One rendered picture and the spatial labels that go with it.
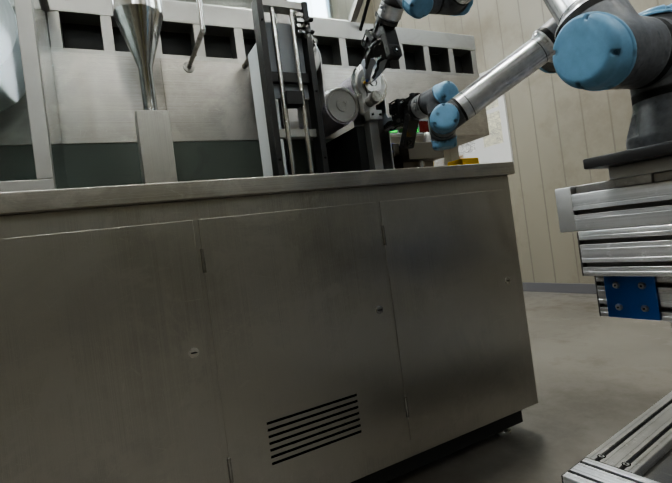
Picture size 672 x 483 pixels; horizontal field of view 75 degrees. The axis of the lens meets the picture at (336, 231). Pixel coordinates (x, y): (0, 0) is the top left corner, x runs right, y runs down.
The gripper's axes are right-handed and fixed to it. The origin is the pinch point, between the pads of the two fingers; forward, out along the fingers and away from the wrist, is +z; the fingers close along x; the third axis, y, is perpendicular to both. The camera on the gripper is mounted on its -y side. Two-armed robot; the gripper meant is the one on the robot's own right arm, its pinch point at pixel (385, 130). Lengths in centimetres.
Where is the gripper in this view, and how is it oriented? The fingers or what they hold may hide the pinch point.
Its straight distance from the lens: 165.8
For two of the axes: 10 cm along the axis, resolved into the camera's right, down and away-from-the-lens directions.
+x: -8.9, 1.1, -4.5
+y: -1.3, -9.9, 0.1
